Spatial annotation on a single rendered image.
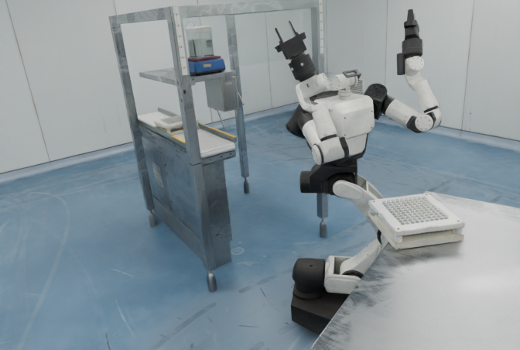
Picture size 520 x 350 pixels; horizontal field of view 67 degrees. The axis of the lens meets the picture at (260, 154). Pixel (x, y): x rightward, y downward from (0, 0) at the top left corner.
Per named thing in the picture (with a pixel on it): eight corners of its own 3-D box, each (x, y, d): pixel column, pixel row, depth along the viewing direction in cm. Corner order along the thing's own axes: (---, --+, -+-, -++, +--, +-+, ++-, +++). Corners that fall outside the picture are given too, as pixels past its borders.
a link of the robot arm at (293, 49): (274, 48, 155) (287, 75, 157) (275, 46, 145) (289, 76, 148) (302, 32, 153) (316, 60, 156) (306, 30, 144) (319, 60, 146)
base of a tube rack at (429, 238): (463, 240, 136) (464, 234, 135) (395, 249, 134) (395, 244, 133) (426, 208, 159) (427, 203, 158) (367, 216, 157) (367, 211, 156)
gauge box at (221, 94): (239, 108, 239) (236, 75, 233) (224, 111, 234) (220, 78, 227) (221, 104, 257) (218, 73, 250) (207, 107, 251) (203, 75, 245)
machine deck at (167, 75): (236, 77, 233) (235, 70, 232) (176, 87, 214) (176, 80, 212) (191, 70, 282) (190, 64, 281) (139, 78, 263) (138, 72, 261)
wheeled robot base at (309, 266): (287, 341, 208) (283, 289, 196) (300, 279, 255) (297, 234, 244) (416, 357, 192) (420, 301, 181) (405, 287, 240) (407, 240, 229)
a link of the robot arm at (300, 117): (295, 138, 169) (285, 119, 179) (312, 142, 174) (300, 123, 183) (309, 117, 163) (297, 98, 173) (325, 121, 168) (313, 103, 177)
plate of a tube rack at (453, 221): (465, 228, 134) (466, 222, 133) (395, 237, 132) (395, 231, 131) (428, 197, 157) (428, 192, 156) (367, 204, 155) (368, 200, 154)
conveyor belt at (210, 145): (235, 150, 247) (234, 142, 245) (199, 161, 234) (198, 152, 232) (158, 116, 354) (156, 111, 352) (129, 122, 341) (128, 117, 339)
